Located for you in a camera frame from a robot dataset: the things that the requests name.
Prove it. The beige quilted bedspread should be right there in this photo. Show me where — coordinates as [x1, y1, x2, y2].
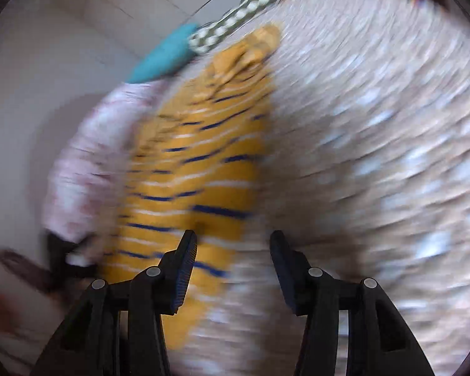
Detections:
[153, 0, 470, 376]

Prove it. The green patterned bolster pillow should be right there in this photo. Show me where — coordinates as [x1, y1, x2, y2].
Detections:
[188, 0, 285, 56]

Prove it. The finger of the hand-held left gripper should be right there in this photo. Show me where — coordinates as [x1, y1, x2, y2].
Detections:
[46, 232, 98, 285]

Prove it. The yellow striped knit sweater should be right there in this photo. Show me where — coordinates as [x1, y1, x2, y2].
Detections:
[98, 23, 283, 351]

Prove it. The pink floral quilt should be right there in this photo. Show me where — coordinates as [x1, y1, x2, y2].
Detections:
[41, 82, 169, 267]

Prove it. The teal pillow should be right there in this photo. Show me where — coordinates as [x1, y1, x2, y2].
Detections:
[125, 23, 200, 85]

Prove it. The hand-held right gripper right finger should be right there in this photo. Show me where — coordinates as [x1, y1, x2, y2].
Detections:
[269, 230, 435, 376]

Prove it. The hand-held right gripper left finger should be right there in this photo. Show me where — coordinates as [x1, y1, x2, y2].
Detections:
[29, 229, 198, 376]

